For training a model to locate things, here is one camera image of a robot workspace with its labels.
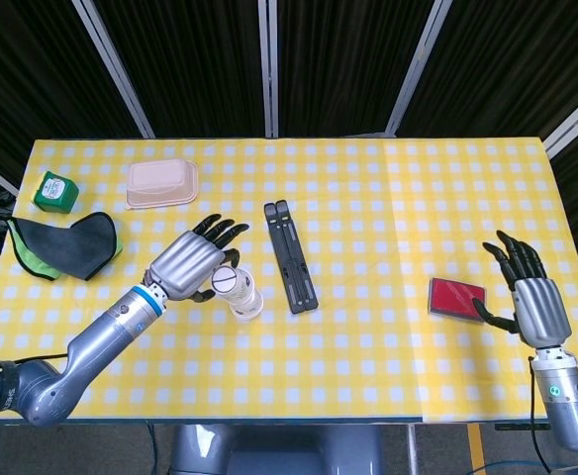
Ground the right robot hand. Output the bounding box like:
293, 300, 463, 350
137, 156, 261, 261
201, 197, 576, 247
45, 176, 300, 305
471, 230, 573, 350

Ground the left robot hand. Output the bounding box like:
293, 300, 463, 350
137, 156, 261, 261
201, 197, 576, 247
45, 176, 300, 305
144, 213, 250, 304

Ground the paper cup with line mark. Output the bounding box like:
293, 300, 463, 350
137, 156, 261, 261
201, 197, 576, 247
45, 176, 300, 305
210, 265, 256, 304

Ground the pink lunch box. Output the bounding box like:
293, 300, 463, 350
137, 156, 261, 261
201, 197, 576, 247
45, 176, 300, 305
125, 157, 200, 212

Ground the red flat box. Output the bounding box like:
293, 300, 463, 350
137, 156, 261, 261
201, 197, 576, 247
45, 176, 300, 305
427, 276, 489, 326

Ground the black folding stand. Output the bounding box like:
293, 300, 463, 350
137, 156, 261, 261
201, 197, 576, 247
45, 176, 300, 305
262, 200, 321, 317

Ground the dark grey green cloth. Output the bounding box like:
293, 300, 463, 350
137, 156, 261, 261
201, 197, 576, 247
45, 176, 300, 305
5, 211, 124, 282

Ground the green box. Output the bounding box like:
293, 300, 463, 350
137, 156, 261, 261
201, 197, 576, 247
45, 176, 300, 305
31, 170, 81, 214

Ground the metal table leg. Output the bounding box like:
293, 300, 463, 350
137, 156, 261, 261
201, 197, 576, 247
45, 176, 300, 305
406, 424, 418, 475

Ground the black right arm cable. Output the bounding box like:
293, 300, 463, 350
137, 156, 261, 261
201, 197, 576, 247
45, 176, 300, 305
529, 355, 553, 475

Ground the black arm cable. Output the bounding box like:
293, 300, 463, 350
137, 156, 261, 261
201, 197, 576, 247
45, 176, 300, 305
529, 355, 553, 475
19, 351, 68, 363

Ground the cyan cable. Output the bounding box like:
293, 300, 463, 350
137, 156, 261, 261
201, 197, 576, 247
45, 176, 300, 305
471, 459, 542, 471

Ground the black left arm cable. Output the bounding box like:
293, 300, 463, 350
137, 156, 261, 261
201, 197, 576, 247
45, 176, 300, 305
19, 351, 68, 363

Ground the blue cable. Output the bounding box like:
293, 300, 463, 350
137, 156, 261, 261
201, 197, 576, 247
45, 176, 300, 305
145, 424, 160, 475

